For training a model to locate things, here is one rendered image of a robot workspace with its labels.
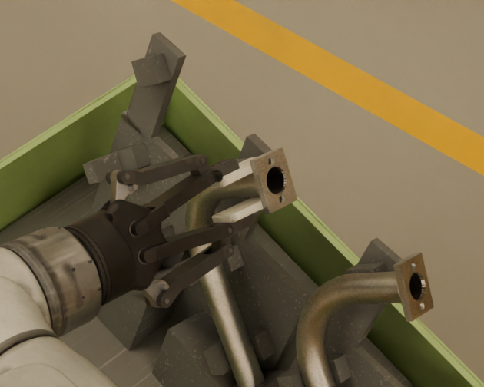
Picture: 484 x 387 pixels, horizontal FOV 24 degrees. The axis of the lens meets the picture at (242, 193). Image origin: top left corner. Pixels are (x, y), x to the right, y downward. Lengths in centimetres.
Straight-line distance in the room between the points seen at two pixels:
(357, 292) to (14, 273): 35
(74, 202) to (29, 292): 58
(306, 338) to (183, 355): 20
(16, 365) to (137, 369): 54
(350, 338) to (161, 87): 34
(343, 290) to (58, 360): 36
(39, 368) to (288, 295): 44
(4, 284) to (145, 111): 45
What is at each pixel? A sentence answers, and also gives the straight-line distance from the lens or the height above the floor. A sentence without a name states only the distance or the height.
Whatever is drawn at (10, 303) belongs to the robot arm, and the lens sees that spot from 86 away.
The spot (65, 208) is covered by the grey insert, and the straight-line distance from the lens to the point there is 146.
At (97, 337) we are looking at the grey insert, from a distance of 137.
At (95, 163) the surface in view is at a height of 102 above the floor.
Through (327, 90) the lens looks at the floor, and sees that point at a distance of 261.
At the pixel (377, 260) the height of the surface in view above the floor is 112.
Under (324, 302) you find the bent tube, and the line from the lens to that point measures 110.
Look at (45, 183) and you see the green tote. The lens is 145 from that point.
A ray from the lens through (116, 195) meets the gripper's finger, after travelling 98.
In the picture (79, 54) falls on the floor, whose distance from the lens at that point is 269.
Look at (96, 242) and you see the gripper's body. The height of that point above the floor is 128.
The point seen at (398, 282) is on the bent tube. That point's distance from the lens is 104.
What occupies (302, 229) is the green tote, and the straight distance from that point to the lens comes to 134.
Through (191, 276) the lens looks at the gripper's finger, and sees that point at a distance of 102.
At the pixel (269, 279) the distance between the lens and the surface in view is 120.
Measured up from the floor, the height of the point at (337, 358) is 102.
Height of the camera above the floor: 209
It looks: 59 degrees down
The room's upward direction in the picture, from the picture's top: straight up
